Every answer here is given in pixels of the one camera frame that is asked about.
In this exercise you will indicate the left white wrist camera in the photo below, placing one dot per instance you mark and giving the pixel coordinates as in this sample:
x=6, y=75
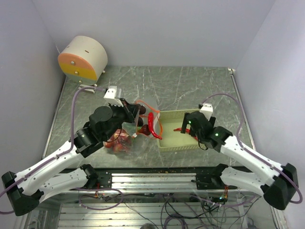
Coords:
x=113, y=96

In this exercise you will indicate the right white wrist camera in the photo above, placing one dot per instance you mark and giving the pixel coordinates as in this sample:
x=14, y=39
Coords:
x=207, y=110

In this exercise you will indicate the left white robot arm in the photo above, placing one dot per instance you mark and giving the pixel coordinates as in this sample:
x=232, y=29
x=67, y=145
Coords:
x=30, y=187

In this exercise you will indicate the red chili pepper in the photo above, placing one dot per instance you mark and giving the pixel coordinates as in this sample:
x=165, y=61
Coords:
x=152, y=121
x=187, y=131

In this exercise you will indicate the round pastel drawer cabinet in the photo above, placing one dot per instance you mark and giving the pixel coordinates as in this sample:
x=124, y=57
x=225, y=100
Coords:
x=83, y=60

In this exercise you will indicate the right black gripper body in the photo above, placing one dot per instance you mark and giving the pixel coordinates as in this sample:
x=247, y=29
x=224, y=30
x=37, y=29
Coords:
x=193, y=133

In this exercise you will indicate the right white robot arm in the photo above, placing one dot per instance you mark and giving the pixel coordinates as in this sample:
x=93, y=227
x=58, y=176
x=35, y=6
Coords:
x=276, y=183

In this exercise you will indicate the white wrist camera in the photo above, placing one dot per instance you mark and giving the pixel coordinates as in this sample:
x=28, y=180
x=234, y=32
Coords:
x=113, y=96
x=207, y=110

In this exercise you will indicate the clear zip bag orange zipper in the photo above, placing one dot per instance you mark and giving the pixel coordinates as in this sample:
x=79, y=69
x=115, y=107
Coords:
x=140, y=141

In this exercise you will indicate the dark purple plum top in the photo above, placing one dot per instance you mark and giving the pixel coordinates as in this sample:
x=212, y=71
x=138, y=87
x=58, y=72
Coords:
x=140, y=122

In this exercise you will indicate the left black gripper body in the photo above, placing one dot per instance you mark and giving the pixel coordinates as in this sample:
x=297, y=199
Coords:
x=119, y=114

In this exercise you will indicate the dark purple plum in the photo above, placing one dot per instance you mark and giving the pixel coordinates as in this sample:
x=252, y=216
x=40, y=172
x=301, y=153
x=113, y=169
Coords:
x=140, y=122
x=144, y=130
x=142, y=110

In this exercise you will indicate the red cherry bunch with leaves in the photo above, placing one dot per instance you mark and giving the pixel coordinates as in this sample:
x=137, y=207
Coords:
x=120, y=142

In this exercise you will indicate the cream plastic basket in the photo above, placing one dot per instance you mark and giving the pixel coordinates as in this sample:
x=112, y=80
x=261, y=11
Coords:
x=174, y=140

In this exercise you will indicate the dark purple plum bottom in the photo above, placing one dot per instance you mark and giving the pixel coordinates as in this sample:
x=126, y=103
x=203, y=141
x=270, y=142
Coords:
x=144, y=130

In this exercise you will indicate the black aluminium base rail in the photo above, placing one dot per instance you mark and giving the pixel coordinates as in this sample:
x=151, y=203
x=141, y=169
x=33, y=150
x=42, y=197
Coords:
x=155, y=180

